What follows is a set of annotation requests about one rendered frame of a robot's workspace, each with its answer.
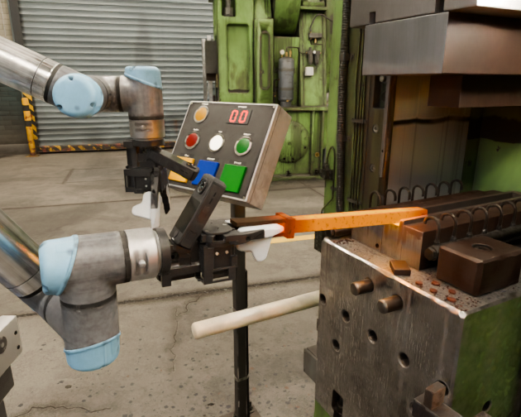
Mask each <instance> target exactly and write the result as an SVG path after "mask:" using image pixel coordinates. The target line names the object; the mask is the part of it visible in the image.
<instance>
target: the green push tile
mask: <svg viewBox="0 0 521 417"><path fill-rule="evenodd" d="M246 170H247V167H245V166H240V165H230V164H225V166H224V168H223V171H222V174H221V177H220V180H221V181H222V182H224V183H225V185H226V186H227V188H226V190H225V191H227V192H231V193H235V194H239V192H240V189H241V185H242V182H243V180H244V177H245V174H246Z"/></svg>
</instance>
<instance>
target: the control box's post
mask: <svg viewBox="0 0 521 417"><path fill-rule="evenodd" d="M230 205H231V218H245V217H246V207H244V206H241V205H236V204H230ZM234 253H235V254H236V255H237V268H236V279H235V280H232V301H233V308H234V309H235V310H241V309H245V308H246V253H245V252H241V251H239V250H237V248H236V245H235V249H234ZM233 341H234V375H235V376H236V377H237V379H241V378H243V377H246V326H244V327H241V328H236V329H233ZM234 381H235V414H237V417H242V416H245V417H247V404H246V399H247V397H246V379H245V380H243V381H239V382H237V381H236V380H235V377H234Z"/></svg>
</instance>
